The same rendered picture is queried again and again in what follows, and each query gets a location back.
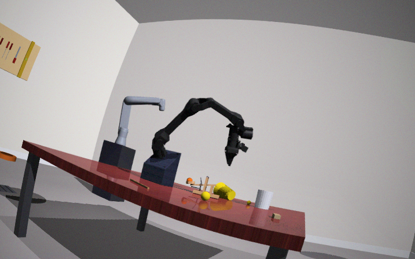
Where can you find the white cup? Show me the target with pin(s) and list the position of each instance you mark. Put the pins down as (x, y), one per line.
(263, 199)

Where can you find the tan rectangular block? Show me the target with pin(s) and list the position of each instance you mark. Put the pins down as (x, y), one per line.
(276, 216)

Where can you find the yellow perforated cylinder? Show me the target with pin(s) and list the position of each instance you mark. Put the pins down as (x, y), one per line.
(224, 191)

